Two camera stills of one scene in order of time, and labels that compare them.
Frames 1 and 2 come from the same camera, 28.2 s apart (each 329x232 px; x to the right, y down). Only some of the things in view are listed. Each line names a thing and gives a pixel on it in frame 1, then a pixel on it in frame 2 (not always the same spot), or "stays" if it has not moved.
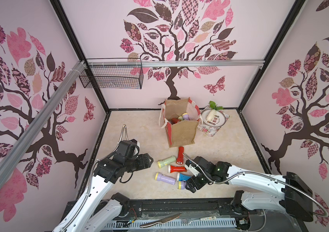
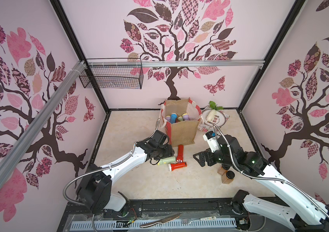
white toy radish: (212, 113) stays
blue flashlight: (181, 177) to (173, 116)
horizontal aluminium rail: (173, 63) stays
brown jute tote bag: (185, 133) stays
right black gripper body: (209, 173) to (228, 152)
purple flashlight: (186, 116) stays
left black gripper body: (136, 164) to (163, 152)
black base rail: (163, 207) stays
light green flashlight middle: (162, 163) stays
